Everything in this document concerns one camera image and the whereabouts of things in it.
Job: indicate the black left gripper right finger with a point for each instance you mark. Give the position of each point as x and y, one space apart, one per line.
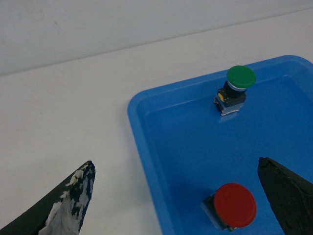
290 197

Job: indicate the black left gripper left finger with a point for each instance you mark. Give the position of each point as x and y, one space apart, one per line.
61 211

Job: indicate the red push button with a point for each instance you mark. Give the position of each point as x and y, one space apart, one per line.
230 207

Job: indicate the blue plastic tray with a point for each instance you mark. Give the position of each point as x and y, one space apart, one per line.
188 149

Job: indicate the green push button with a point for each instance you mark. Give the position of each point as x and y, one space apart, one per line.
232 96

